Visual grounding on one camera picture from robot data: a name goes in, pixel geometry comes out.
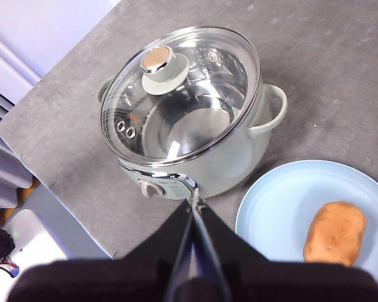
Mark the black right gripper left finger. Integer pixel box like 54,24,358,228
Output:
6,200,195,302

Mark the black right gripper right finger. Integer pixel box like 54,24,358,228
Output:
194,203,378,302

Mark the brown potato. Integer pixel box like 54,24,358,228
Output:
302,201,368,268

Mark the glass lid with green knob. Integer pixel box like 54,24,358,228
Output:
99,26,261,165

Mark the blue round plate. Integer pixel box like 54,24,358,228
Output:
235,159,378,286

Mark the pale green electric steamer pot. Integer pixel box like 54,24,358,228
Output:
97,26,289,201

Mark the pale ridged panel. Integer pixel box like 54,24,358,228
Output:
0,30,42,229

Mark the grey metal frame beam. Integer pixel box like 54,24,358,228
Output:
3,181,112,262

